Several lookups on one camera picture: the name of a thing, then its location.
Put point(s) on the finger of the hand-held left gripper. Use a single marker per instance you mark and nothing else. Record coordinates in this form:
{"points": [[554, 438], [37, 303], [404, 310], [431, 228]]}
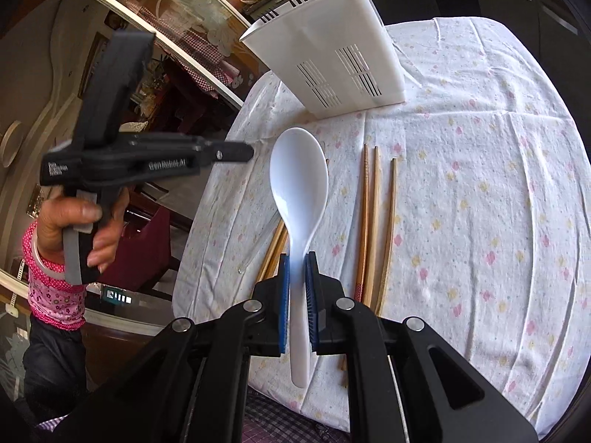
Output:
{"points": [[233, 152]]}

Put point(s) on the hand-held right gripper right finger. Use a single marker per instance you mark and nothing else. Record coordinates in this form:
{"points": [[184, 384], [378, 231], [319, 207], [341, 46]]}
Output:
{"points": [[311, 307]]}

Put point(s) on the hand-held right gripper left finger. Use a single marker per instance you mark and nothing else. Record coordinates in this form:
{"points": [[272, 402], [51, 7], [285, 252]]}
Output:
{"points": [[284, 307]]}

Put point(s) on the white plastic rice spoon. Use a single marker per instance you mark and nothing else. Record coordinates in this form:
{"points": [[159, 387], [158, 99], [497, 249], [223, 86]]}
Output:
{"points": [[298, 180]]}

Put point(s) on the white plastic utensil holder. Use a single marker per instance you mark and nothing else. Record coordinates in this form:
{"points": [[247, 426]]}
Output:
{"points": [[323, 46]]}

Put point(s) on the person's left forearm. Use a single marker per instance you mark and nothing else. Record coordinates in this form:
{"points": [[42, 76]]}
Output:
{"points": [[53, 300]]}

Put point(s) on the person's left hand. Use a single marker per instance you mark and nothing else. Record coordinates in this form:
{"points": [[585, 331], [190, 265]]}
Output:
{"points": [[60, 221]]}

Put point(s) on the red checked apron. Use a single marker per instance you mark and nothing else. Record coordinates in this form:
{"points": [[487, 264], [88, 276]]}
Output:
{"points": [[194, 62]]}

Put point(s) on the etched glass sliding door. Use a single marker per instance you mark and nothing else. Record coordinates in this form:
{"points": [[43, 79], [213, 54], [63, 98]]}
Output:
{"points": [[184, 14]]}

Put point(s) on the purple checked cloth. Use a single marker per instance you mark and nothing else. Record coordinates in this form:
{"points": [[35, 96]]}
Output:
{"points": [[263, 420]]}

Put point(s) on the dark red dining chair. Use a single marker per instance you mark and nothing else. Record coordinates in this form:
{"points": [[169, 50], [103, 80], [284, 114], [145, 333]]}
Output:
{"points": [[152, 240]]}

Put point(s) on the silver bangle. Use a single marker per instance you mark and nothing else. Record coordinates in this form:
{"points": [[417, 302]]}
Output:
{"points": [[40, 258]]}

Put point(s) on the white floral tablecloth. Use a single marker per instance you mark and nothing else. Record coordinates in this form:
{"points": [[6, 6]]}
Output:
{"points": [[461, 194]]}

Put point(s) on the green sink cabinet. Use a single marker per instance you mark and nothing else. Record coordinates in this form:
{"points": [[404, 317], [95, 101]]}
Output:
{"points": [[531, 9]]}

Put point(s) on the framed wall picture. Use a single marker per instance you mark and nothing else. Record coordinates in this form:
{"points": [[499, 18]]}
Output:
{"points": [[93, 62]]}

